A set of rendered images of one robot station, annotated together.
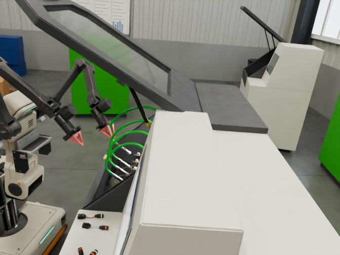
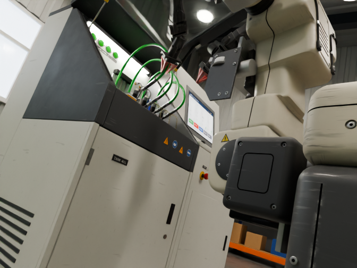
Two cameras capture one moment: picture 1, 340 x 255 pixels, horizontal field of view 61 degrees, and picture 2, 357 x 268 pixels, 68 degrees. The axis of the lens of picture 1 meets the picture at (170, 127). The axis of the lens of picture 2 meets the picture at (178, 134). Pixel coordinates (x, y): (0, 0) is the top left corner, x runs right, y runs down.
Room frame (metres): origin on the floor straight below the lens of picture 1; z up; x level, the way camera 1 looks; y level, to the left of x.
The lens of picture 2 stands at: (2.37, 1.26, 0.58)
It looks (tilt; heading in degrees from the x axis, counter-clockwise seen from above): 15 degrees up; 220
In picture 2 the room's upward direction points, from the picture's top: 16 degrees clockwise
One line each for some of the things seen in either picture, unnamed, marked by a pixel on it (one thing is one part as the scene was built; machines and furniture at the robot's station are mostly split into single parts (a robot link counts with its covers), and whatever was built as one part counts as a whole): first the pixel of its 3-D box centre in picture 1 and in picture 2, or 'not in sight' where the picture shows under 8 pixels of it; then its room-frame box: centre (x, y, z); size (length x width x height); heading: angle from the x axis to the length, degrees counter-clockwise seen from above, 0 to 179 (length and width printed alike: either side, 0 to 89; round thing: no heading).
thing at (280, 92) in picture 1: (265, 76); not in sight; (4.62, -1.46, 1.00); 1.30 x 1.09 x 1.99; 173
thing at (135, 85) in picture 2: not in sight; (136, 98); (1.28, -0.10, 1.20); 0.13 x 0.03 x 0.31; 2
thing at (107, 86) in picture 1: (100, 75); not in sight; (5.07, 1.32, 0.65); 0.95 x 0.86 x 1.30; 105
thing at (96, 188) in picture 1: (99, 186); (155, 136); (1.51, 0.41, 0.87); 0.62 x 0.04 x 0.16; 2
